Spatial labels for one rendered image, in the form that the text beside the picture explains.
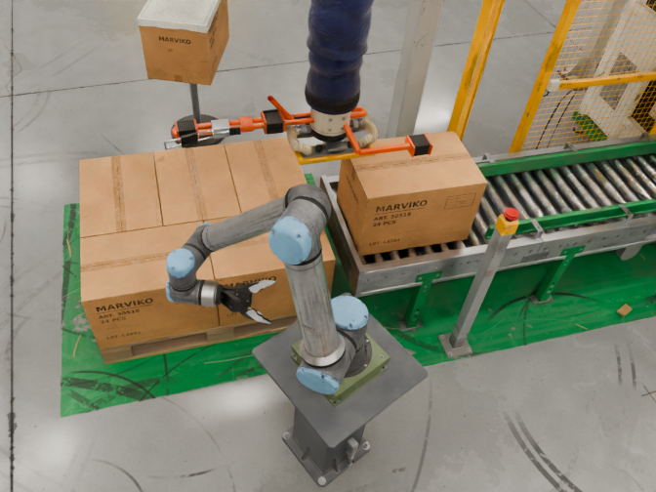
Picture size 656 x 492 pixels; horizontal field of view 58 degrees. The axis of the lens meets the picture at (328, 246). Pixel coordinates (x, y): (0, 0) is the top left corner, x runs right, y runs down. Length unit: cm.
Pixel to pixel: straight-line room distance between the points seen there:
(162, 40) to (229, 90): 128
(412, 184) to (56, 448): 206
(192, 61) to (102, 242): 134
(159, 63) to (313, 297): 252
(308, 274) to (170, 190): 178
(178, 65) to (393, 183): 172
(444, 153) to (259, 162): 107
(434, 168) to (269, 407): 143
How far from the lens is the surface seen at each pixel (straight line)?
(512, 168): 363
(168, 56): 388
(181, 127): 245
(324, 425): 223
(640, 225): 362
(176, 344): 329
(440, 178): 285
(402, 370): 237
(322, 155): 252
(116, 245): 306
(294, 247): 153
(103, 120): 478
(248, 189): 326
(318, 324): 179
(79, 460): 311
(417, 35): 370
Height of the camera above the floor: 276
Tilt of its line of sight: 48 degrees down
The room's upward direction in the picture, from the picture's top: 6 degrees clockwise
